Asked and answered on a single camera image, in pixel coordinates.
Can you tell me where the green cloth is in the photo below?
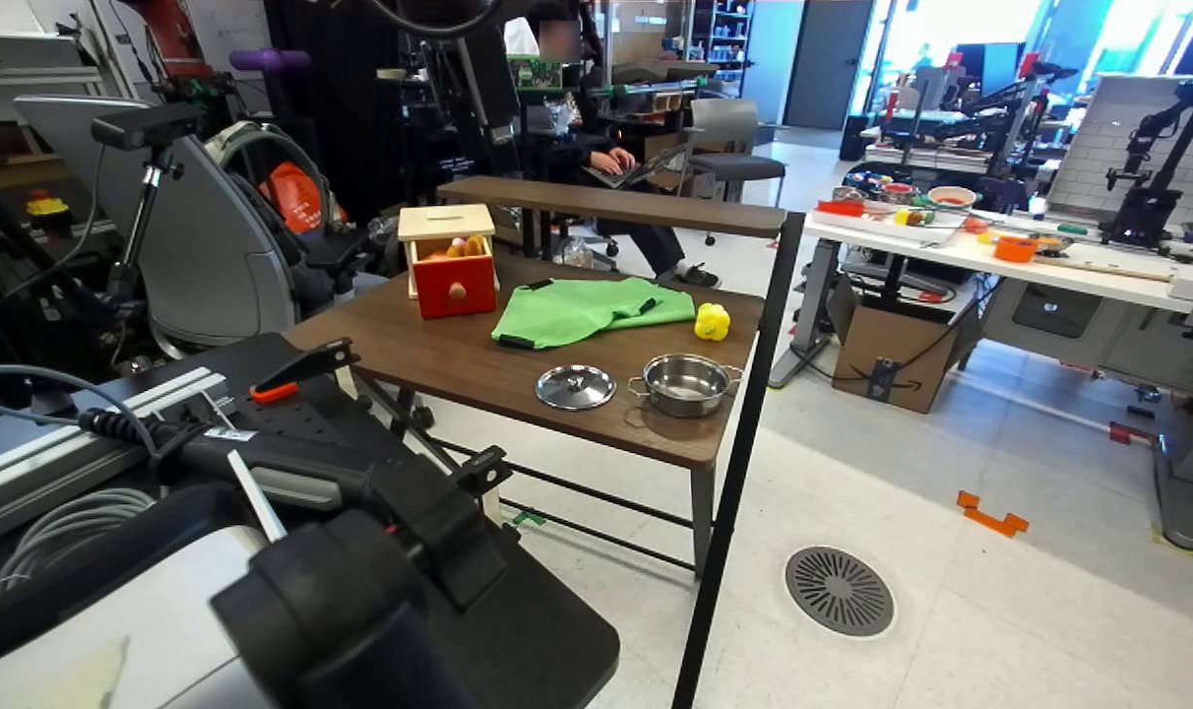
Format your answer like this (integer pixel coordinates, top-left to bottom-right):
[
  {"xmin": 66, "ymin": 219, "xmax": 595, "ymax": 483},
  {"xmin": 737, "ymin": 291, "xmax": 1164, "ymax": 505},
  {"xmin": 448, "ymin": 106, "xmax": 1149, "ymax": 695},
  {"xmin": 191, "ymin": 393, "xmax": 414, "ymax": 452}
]
[{"xmin": 487, "ymin": 271, "xmax": 700, "ymax": 355}]

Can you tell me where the flat metal lid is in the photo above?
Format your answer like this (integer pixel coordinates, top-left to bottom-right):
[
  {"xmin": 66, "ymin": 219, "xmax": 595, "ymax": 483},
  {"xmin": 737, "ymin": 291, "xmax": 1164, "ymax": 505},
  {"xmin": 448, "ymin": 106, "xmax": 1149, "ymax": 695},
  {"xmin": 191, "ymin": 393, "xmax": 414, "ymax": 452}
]
[{"xmin": 530, "ymin": 362, "xmax": 621, "ymax": 413}]

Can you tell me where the small metal pot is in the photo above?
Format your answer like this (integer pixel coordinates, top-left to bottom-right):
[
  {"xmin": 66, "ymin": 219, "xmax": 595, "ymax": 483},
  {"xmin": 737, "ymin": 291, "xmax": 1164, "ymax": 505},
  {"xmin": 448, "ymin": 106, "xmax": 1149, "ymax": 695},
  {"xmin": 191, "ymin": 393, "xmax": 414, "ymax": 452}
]
[{"xmin": 630, "ymin": 351, "xmax": 743, "ymax": 421}]

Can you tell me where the dark wooden table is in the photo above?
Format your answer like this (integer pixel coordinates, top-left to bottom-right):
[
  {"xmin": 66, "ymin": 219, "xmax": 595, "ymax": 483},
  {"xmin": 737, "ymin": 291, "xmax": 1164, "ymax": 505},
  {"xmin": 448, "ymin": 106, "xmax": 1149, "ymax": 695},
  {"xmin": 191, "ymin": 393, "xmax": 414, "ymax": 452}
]
[{"xmin": 282, "ymin": 249, "xmax": 768, "ymax": 573}]

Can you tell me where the yellow ball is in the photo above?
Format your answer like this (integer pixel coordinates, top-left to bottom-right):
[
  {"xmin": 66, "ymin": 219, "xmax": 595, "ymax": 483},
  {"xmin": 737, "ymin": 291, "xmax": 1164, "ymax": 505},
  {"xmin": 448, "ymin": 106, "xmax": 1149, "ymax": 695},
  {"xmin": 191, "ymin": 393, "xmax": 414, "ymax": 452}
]
[{"xmin": 689, "ymin": 297, "xmax": 737, "ymax": 346}]

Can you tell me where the dark wooden shelf board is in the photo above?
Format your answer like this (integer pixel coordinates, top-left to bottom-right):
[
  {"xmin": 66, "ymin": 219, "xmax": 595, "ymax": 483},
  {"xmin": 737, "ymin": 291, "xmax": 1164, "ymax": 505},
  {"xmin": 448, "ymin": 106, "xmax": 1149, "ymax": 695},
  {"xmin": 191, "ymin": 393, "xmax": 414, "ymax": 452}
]
[{"xmin": 433, "ymin": 174, "xmax": 793, "ymax": 240}]

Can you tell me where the wooden box with red drawer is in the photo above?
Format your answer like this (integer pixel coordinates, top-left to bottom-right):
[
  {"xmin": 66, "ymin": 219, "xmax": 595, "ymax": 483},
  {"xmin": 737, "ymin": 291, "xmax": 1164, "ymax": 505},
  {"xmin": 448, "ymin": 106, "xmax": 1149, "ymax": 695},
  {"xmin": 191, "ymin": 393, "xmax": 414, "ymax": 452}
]
[{"xmin": 395, "ymin": 200, "xmax": 503, "ymax": 324}]

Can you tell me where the seated person in dark clothes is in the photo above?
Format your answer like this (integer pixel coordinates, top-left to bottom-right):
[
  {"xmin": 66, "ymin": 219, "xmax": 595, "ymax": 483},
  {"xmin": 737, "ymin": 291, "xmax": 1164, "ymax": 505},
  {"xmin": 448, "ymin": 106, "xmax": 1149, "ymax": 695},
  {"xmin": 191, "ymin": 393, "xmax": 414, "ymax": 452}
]
[{"xmin": 509, "ymin": 5, "xmax": 725, "ymax": 291}]

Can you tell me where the grey stool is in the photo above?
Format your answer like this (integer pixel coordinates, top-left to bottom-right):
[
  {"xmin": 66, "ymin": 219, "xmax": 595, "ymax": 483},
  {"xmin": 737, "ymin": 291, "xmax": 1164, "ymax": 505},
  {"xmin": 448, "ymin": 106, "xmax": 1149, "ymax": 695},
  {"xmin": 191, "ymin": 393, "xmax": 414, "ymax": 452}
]
[{"xmin": 684, "ymin": 148, "xmax": 789, "ymax": 210}]

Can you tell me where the cardboard box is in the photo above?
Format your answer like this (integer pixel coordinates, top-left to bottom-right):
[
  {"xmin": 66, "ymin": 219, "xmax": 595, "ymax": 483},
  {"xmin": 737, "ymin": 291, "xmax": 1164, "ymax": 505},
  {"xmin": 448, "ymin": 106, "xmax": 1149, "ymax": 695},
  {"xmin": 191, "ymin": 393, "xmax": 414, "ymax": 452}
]
[{"xmin": 826, "ymin": 291, "xmax": 974, "ymax": 416}]

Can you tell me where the round floor drain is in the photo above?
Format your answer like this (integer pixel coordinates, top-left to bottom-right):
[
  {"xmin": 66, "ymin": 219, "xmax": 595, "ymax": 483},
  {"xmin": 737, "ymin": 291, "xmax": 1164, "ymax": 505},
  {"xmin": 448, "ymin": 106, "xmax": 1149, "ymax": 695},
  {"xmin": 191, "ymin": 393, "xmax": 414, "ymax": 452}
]
[{"xmin": 779, "ymin": 542, "xmax": 897, "ymax": 643}]

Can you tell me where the grey exercise machine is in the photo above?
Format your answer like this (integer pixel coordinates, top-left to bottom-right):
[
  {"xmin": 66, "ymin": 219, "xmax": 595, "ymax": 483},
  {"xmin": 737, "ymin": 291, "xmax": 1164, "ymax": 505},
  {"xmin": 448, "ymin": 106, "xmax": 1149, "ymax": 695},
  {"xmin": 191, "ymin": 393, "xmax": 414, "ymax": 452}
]
[{"xmin": 96, "ymin": 102, "xmax": 363, "ymax": 351}]

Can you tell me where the orange floor marker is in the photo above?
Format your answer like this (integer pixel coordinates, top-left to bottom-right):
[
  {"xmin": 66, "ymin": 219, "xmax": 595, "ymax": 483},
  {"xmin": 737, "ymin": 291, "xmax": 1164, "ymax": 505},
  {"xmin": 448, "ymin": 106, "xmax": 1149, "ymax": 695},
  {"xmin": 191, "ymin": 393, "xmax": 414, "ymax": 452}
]
[{"xmin": 953, "ymin": 489, "xmax": 1033, "ymax": 540}]

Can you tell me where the long white work table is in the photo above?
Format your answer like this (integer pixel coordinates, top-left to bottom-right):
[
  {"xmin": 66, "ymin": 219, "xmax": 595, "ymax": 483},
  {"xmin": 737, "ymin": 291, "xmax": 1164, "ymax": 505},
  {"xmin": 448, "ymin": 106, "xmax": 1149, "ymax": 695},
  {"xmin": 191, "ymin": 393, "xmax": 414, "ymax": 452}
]
[{"xmin": 768, "ymin": 191, "xmax": 1193, "ymax": 556}]

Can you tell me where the white pegboard panel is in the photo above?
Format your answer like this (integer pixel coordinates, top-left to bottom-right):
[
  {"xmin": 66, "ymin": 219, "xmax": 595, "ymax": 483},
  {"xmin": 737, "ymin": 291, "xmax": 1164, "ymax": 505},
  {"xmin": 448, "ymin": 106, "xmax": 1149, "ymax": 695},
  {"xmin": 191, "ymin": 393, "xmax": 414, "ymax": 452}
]
[{"xmin": 1044, "ymin": 72, "xmax": 1193, "ymax": 228}]

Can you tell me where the black articulated stand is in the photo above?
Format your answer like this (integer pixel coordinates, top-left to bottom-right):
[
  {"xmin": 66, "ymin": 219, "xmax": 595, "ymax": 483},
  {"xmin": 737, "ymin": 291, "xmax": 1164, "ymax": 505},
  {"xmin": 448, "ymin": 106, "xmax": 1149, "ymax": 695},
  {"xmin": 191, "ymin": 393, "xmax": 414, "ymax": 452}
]
[{"xmin": 1097, "ymin": 77, "xmax": 1193, "ymax": 252}]

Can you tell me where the black metal frame pole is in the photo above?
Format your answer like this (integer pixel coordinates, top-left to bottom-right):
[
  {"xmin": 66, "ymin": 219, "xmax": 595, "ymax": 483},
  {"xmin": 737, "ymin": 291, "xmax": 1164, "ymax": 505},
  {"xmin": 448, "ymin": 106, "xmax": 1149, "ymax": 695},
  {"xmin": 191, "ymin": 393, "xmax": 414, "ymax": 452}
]
[{"xmin": 670, "ymin": 210, "xmax": 809, "ymax": 709}]

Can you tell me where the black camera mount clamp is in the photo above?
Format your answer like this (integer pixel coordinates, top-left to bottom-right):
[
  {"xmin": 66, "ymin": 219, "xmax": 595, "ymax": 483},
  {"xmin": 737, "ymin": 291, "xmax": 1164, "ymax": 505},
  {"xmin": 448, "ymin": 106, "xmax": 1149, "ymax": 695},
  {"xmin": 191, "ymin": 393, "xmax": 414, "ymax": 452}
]
[{"xmin": 179, "ymin": 332, "xmax": 628, "ymax": 709}]

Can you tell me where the aluminium rail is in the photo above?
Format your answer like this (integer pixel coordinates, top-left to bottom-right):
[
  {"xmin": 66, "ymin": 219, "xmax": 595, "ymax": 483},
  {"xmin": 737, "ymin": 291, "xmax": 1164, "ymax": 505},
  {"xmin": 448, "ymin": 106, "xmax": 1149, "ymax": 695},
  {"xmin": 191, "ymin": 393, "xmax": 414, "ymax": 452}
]
[{"xmin": 0, "ymin": 362, "xmax": 231, "ymax": 542}]

